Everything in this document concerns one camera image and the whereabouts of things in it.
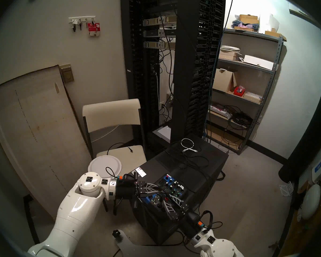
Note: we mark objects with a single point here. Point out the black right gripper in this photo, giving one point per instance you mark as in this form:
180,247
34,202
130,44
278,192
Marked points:
190,223

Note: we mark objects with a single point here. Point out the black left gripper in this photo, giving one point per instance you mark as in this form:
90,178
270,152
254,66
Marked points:
125,189

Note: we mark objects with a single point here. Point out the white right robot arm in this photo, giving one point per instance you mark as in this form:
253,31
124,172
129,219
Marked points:
216,245

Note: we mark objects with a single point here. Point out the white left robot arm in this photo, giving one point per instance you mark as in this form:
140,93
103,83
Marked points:
77,208

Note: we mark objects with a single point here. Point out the blue black audio mixer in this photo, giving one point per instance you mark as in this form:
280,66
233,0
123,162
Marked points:
174,185

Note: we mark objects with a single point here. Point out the white round plate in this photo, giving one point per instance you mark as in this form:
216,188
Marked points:
104,164

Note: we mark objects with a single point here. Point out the black knob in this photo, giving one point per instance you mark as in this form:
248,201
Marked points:
116,233

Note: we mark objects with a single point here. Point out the black perforated equipment case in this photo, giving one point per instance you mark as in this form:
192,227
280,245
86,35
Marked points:
211,162

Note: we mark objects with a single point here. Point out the grey flat box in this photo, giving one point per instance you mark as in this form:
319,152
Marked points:
163,133

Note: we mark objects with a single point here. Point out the brown cardboard sheet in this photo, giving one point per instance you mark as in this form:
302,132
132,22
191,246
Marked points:
223,137

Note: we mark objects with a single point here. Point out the white folding chair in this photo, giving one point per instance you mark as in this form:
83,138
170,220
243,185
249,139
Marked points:
109,114

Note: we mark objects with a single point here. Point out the pink white packaged item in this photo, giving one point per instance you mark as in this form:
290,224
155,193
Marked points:
219,109

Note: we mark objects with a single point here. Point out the white lattice spare finger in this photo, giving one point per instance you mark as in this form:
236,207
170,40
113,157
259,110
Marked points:
287,189

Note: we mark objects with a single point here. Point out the black server rack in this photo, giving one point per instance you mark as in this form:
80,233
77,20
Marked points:
184,71

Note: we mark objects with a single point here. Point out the beige leaning board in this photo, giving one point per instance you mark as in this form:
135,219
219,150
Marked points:
34,130

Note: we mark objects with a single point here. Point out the small red parts bin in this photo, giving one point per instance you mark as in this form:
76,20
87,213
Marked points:
239,91

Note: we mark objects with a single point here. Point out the beige flat box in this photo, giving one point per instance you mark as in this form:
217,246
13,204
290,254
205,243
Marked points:
252,97

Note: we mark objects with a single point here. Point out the open cardboard box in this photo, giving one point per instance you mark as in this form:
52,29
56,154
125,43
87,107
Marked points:
223,81

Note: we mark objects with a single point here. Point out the grey rack mounted unit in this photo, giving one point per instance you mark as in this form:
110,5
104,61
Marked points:
152,21
152,33
152,45

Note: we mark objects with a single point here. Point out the tall black column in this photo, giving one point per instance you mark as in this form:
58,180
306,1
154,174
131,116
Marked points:
307,141

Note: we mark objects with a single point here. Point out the small tan cardboard box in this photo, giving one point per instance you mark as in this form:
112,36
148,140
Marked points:
228,56

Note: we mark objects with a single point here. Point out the white flat box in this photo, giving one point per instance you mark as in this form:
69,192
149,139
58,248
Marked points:
259,62

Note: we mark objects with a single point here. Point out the small dark key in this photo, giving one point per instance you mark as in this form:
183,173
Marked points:
80,25

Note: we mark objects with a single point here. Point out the key with white tag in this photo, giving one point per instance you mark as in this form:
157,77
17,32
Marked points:
74,25

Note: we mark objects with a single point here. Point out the grey metal shelving unit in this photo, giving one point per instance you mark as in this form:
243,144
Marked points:
252,34

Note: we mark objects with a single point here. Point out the pile of pink blue bags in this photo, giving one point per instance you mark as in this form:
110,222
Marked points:
243,26

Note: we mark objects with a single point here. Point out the flat cardboard box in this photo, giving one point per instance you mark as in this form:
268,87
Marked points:
274,34

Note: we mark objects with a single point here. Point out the brown cardboard box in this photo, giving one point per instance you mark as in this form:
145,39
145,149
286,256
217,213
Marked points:
248,18

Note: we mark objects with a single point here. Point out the white plastic bag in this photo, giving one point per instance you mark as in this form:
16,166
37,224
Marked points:
268,22

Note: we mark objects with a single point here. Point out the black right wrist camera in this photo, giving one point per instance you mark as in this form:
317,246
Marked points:
194,217

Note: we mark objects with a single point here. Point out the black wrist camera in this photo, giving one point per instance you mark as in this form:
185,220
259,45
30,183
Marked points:
129,177
194,217

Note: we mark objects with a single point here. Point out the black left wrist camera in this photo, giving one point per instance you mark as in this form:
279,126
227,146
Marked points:
129,177

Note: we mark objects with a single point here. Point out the wall power outlet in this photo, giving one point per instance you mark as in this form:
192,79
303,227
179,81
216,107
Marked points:
168,97

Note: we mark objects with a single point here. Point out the beige wall switch plate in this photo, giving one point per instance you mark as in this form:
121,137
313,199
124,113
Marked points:
67,74

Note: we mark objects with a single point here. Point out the white wall key rack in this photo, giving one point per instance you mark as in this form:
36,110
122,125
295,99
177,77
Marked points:
83,19

